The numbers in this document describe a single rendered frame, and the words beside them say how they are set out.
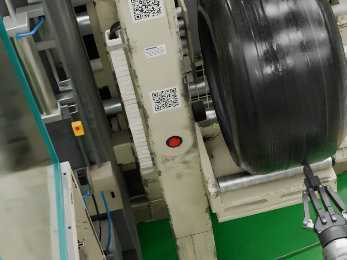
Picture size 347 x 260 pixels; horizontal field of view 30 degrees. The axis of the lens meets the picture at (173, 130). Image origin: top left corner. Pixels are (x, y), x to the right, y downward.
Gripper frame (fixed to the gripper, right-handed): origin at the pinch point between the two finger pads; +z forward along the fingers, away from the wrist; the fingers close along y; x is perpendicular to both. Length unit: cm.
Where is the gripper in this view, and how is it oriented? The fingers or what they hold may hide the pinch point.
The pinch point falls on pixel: (310, 177)
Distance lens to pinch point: 174.1
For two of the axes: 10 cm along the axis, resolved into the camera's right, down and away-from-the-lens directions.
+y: -9.7, 2.4, -0.3
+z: -2.0, -7.7, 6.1
